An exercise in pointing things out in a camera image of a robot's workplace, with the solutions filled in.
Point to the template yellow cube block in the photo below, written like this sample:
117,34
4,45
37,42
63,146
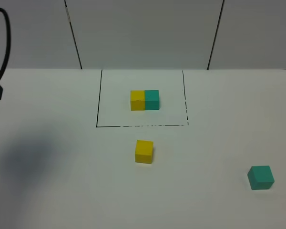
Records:
137,100

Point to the template teal cube block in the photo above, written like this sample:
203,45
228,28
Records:
152,100

